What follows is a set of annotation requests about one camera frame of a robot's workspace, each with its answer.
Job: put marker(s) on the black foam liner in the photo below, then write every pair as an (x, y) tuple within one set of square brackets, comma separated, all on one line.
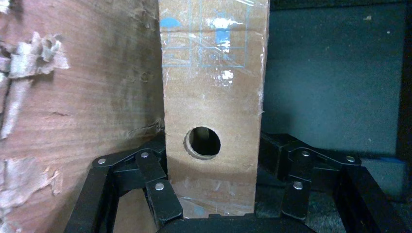
[(331, 80)]

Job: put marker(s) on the large open cardboard carton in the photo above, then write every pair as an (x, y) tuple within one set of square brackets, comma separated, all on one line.
[(80, 96)]

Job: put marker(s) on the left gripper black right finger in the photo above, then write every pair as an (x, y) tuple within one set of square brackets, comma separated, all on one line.
[(299, 167)]

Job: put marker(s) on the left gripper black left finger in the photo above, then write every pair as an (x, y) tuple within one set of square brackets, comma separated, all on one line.
[(151, 167)]

